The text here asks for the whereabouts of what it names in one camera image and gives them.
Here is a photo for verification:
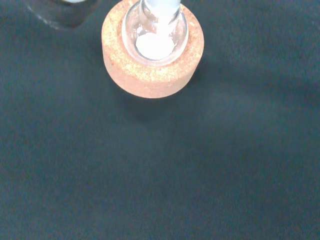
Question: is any pale plastic funnel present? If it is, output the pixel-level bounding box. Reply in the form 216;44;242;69
142;0;181;35

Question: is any clear glass beaker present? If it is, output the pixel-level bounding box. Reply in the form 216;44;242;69
24;0;101;31

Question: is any cork ring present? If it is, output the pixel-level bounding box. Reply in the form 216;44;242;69
101;0;205;99

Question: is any clear round-bottom flask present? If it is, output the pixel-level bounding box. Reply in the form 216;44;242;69
121;0;189;68

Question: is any black bench cloth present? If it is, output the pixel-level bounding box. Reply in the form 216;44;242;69
0;0;320;240

